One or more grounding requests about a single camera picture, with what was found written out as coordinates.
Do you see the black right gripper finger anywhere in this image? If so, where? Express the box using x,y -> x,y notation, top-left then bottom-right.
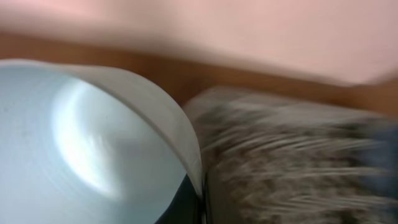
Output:
155,175 -> 206,224

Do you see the small light blue bowl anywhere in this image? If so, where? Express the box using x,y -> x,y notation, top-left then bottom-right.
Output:
1,59 -> 203,224

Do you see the large blue plate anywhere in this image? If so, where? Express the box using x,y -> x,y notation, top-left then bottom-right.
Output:
361,125 -> 397,200

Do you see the grey dishwasher rack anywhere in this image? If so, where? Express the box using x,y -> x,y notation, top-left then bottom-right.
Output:
183,88 -> 397,223

